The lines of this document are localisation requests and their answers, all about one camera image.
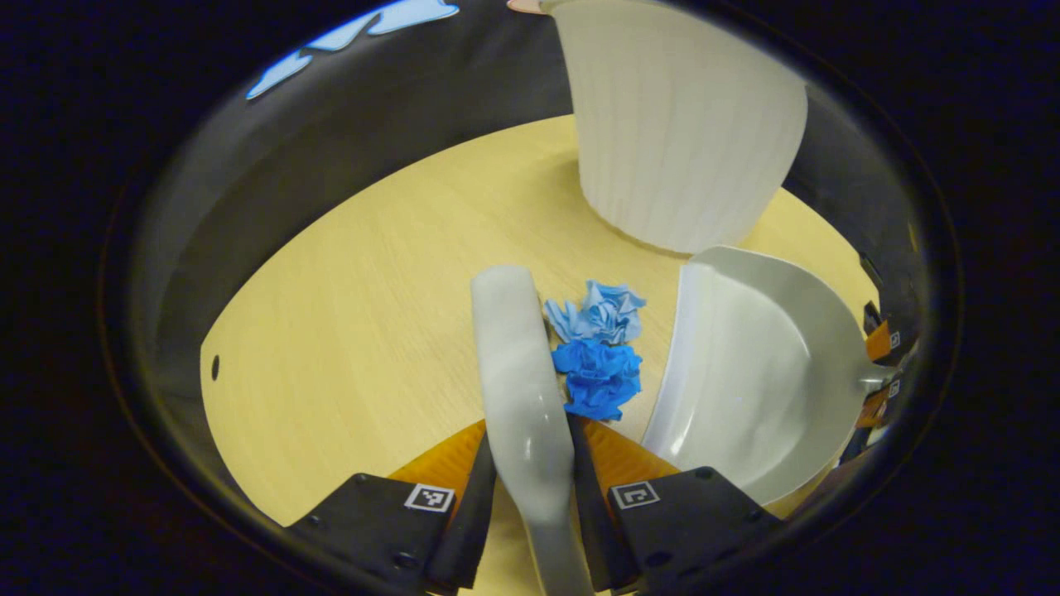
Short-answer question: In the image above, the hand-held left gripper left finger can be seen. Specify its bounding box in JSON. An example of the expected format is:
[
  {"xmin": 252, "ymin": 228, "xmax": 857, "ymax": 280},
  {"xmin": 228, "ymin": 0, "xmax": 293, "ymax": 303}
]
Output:
[{"xmin": 286, "ymin": 418, "xmax": 498, "ymax": 593}]

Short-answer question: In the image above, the dark blue paper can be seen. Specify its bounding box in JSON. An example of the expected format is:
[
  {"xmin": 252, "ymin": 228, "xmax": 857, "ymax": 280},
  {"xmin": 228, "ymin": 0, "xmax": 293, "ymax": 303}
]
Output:
[{"xmin": 552, "ymin": 338, "xmax": 643, "ymax": 421}]

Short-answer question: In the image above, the light blue paper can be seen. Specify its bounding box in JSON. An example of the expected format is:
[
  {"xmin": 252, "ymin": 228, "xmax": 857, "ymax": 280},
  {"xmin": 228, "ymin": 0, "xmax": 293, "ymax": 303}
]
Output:
[{"xmin": 544, "ymin": 280, "xmax": 647, "ymax": 345}]

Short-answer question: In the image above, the white plastic dustpan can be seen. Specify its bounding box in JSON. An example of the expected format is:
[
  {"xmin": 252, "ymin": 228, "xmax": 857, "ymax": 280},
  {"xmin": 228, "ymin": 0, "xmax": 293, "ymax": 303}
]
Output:
[{"xmin": 642, "ymin": 246, "xmax": 899, "ymax": 506}]

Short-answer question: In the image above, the small white broom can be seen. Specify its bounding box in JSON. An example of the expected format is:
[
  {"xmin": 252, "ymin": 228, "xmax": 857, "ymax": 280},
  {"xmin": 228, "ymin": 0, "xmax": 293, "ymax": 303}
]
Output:
[{"xmin": 470, "ymin": 265, "xmax": 597, "ymax": 596}]

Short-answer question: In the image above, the white ribbed garbage bin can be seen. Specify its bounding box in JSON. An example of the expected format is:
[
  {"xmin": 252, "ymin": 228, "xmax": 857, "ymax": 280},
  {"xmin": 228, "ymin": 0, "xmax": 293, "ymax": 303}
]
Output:
[{"xmin": 538, "ymin": 0, "xmax": 808, "ymax": 255}]

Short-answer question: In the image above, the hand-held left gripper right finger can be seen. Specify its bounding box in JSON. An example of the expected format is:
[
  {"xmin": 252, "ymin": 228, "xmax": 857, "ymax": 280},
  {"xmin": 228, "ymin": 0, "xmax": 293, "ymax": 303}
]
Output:
[{"xmin": 567, "ymin": 414, "xmax": 783, "ymax": 593}]

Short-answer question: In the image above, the wooden desktop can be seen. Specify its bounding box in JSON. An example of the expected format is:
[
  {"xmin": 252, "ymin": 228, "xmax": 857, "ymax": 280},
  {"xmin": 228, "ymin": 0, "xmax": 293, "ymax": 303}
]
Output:
[{"xmin": 200, "ymin": 114, "xmax": 883, "ymax": 596}]

